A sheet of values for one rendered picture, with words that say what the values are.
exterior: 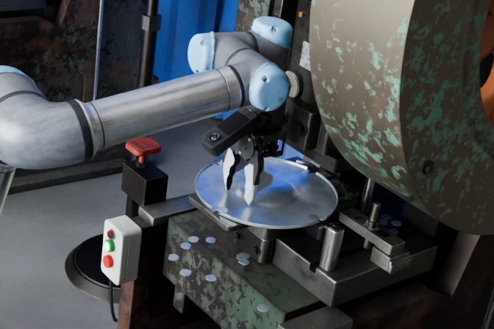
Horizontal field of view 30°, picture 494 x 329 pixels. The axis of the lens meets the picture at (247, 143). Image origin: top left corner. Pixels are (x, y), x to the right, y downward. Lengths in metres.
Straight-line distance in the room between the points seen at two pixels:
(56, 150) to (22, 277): 1.56
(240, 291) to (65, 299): 1.08
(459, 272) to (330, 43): 0.86
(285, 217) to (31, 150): 0.58
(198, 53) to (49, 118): 0.34
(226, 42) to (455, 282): 0.76
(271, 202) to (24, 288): 1.24
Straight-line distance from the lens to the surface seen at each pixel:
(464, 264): 2.02
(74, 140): 1.39
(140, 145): 2.05
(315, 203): 1.85
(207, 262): 1.92
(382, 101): 1.26
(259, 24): 1.67
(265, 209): 1.80
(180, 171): 3.62
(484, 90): 1.56
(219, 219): 1.75
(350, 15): 1.25
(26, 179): 3.42
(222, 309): 1.92
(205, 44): 1.60
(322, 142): 1.81
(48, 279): 2.93
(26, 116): 1.40
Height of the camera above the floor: 1.65
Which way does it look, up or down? 25 degrees down
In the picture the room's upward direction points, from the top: 9 degrees clockwise
